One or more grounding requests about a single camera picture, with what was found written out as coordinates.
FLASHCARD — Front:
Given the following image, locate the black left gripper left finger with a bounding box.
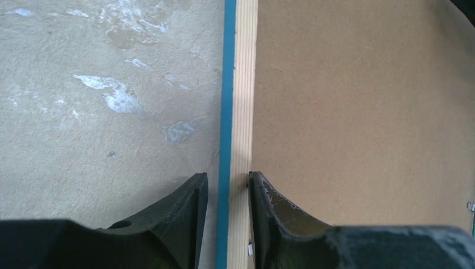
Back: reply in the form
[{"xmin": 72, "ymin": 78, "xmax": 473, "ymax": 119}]
[{"xmin": 1, "ymin": 173, "xmax": 208, "ymax": 268}]

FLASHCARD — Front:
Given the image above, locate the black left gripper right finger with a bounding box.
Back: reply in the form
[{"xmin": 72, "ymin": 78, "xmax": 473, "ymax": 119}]
[{"xmin": 248, "ymin": 171, "xmax": 474, "ymax": 268}]

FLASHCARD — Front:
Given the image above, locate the brown frame backing board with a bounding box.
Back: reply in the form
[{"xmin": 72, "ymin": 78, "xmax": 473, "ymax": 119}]
[{"xmin": 252, "ymin": 1, "xmax": 474, "ymax": 236}]

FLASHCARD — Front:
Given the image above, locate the blue wooden picture frame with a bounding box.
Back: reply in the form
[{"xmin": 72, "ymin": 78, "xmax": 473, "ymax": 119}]
[{"xmin": 216, "ymin": 1, "xmax": 259, "ymax": 268}]

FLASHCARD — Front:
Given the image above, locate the metal frame turn clip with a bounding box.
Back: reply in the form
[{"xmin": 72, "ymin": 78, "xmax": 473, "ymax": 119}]
[{"xmin": 467, "ymin": 202, "xmax": 475, "ymax": 212}]

